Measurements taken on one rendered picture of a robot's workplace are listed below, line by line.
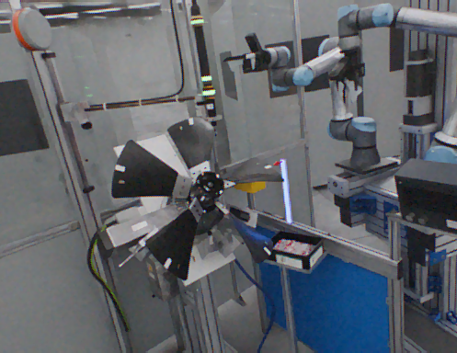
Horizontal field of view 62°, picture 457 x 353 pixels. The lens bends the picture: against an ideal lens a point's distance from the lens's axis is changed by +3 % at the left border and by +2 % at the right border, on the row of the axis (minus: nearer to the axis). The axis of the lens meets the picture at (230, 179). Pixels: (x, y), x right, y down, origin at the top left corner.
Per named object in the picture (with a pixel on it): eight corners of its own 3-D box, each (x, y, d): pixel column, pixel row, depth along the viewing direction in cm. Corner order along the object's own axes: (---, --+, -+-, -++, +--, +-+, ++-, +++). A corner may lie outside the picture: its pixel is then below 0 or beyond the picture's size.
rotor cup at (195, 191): (176, 196, 149) (185, 180, 139) (199, 176, 158) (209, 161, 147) (201, 221, 148) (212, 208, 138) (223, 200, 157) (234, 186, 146)
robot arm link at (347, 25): (355, 3, 138) (333, 8, 143) (356, 36, 141) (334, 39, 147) (363, 3, 143) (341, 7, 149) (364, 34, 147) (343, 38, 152)
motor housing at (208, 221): (179, 245, 156) (188, 234, 146) (155, 200, 162) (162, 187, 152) (222, 225, 168) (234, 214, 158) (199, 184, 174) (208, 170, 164)
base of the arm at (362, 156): (366, 155, 207) (365, 138, 204) (387, 161, 194) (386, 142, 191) (344, 162, 202) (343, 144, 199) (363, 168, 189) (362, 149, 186)
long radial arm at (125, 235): (168, 213, 161) (175, 201, 152) (176, 228, 159) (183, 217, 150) (103, 240, 146) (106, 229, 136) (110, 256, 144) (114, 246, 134)
